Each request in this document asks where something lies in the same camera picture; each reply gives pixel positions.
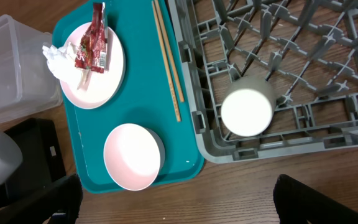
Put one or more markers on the white round plate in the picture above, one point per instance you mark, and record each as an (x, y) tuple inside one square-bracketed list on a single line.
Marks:
[(100, 87)]

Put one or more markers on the teal plastic tray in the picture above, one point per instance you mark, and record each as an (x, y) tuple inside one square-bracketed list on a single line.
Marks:
[(143, 98)]

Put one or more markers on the black tray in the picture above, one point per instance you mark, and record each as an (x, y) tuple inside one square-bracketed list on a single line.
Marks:
[(42, 160)]

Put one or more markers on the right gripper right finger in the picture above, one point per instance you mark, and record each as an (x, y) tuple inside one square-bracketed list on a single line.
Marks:
[(296, 202)]

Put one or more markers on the crumpled white napkin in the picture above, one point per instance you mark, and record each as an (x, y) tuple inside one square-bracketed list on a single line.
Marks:
[(61, 63)]

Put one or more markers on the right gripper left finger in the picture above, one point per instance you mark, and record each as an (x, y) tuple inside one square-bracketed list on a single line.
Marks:
[(58, 202)]

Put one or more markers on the white pink bowl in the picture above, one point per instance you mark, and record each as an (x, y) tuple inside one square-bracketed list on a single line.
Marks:
[(133, 156)]

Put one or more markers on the left wooden chopstick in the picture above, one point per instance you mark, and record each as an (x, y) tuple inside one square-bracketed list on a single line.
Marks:
[(166, 65)]

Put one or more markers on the white paper cup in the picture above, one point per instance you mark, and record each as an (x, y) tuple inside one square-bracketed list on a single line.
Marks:
[(248, 107)]

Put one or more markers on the wooden chopstick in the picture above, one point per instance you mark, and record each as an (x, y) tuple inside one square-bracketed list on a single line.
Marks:
[(166, 65), (169, 52)]

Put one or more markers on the clear plastic bin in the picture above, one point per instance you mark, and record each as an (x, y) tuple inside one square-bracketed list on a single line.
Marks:
[(26, 84)]

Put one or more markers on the right wooden chopstick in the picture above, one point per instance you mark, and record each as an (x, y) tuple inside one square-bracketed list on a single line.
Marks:
[(169, 52)]

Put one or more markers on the grey dish rack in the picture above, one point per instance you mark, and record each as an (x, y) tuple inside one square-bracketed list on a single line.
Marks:
[(307, 51)]

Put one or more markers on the red snack wrapper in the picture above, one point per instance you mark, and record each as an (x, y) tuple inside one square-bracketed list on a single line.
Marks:
[(92, 51)]

